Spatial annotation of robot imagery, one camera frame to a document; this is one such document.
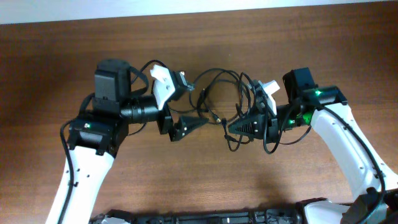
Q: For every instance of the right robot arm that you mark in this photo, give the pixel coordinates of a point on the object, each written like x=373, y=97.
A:
x=326, y=111

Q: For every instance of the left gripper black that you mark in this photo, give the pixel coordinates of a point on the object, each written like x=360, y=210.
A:
x=180, y=127

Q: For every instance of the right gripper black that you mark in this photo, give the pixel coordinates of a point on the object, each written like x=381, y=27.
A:
x=257, y=128

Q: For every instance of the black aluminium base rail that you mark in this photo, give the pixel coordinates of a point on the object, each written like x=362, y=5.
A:
x=285, y=214

